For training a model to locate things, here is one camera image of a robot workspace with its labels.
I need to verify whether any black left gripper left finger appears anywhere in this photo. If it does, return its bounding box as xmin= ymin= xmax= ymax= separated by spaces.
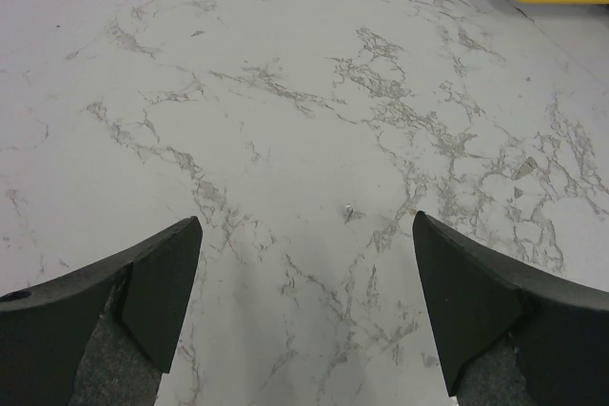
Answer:
xmin=1 ymin=217 xmax=203 ymax=405

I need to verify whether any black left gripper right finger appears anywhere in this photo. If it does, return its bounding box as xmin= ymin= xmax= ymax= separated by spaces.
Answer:
xmin=412 ymin=211 xmax=608 ymax=405

